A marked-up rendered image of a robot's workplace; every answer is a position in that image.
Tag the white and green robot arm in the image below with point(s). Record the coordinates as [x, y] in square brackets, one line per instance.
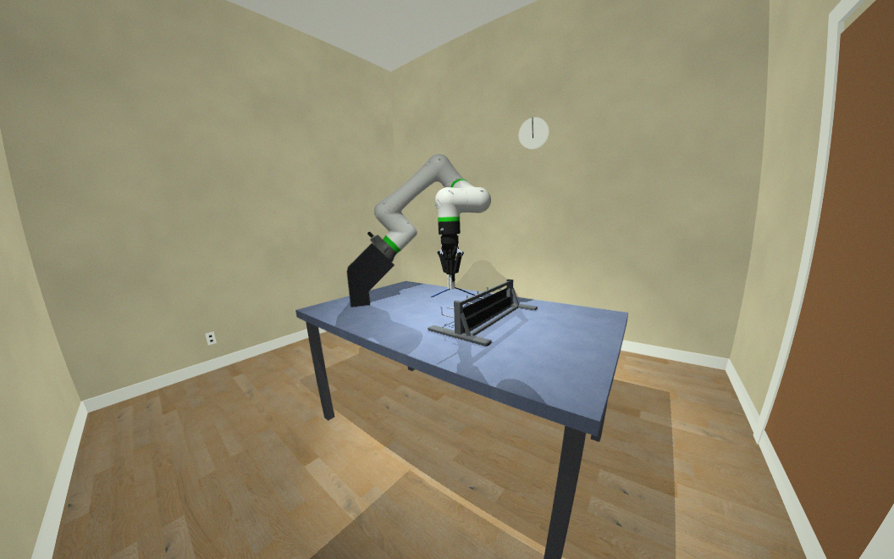
[457, 196]

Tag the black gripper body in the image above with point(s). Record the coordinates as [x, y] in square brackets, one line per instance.
[450, 242]

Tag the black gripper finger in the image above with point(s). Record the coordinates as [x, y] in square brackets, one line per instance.
[445, 262]
[454, 266]

